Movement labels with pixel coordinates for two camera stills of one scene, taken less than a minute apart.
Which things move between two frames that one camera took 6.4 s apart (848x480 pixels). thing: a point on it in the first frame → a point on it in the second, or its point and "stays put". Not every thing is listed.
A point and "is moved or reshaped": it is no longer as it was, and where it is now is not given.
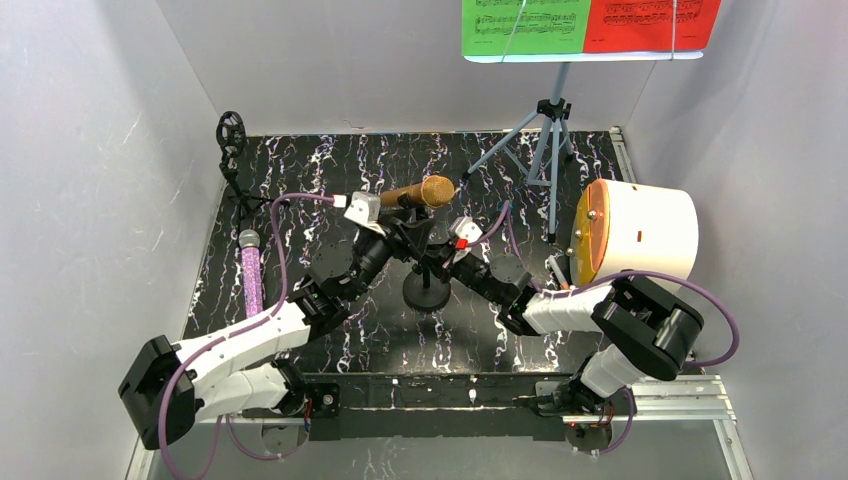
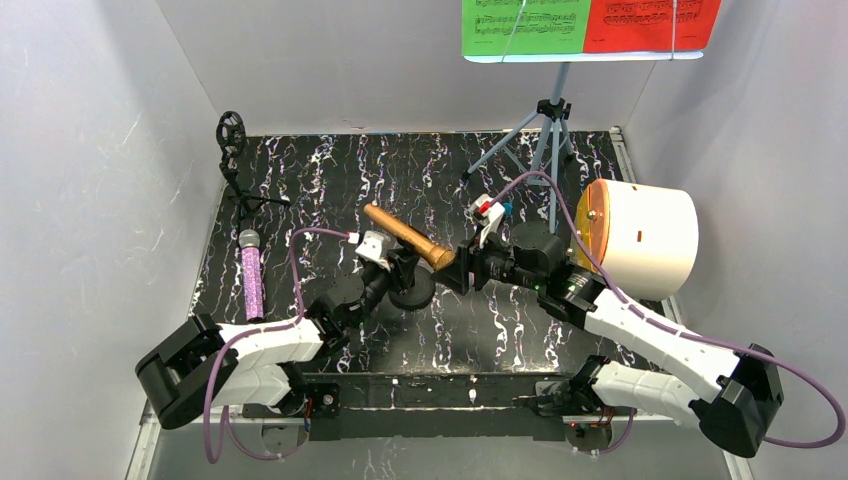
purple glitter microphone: (252, 271) stays put
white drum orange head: (621, 226) stays put
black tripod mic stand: (231, 136) stays put
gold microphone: (434, 191) is moved or reshaped
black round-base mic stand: (424, 290) is moved or reshaped
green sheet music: (518, 27) stays put
